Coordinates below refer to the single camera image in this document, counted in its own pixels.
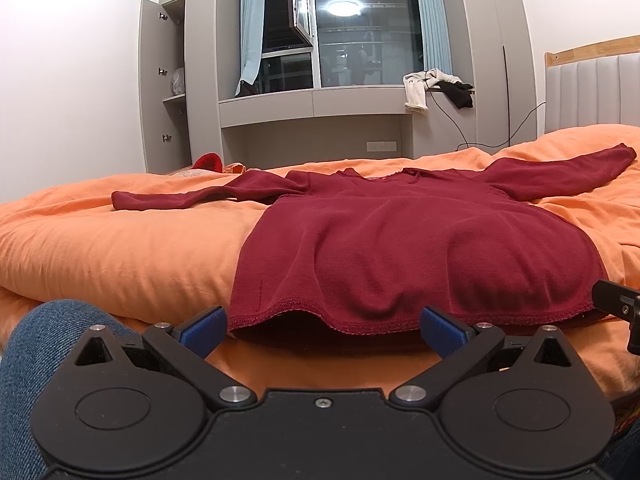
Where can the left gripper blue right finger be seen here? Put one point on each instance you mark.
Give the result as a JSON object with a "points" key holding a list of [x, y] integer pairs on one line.
{"points": [[465, 351]]}

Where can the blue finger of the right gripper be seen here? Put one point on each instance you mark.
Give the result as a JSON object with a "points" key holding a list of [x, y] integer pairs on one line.
{"points": [[623, 303]]}

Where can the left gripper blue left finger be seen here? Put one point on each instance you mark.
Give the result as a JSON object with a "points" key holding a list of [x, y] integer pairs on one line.
{"points": [[182, 351]]}

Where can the dark red knit sweater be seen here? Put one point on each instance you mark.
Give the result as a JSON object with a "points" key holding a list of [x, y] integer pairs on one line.
{"points": [[366, 255]]}

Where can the blue jeans leg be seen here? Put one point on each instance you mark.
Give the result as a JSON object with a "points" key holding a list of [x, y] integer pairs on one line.
{"points": [[37, 346]]}

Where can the bright red cloth item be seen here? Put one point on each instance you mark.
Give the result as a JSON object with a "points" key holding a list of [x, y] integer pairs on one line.
{"points": [[209, 162]]}

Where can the open grey cabinet door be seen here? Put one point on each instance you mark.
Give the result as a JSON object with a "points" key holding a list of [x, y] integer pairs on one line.
{"points": [[155, 65]]}

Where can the grey padded headboard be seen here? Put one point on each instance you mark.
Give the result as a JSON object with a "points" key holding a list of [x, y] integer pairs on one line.
{"points": [[593, 84]]}

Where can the grey wardrobe cabinet unit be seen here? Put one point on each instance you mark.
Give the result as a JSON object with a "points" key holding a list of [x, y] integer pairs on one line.
{"points": [[490, 49]]}

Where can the black cloth on ledge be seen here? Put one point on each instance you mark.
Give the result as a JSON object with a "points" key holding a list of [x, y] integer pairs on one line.
{"points": [[458, 93]]}

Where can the white cloth on ledge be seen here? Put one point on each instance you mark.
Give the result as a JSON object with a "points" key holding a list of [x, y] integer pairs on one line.
{"points": [[417, 84]]}

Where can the right light blue curtain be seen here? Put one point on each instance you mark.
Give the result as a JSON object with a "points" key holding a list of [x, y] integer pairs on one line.
{"points": [[435, 36]]}

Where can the light blue curtain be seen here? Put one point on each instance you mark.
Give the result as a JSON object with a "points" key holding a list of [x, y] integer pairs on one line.
{"points": [[435, 36], [252, 19]]}

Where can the left light blue curtain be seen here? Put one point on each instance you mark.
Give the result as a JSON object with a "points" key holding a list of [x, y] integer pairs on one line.
{"points": [[252, 19]]}

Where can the white wall socket plate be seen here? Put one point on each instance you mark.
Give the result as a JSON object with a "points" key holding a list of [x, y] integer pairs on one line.
{"points": [[381, 146]]}

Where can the glass window with frame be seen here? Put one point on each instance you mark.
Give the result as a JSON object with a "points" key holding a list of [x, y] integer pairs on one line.
{"points": [[338, 43]]}

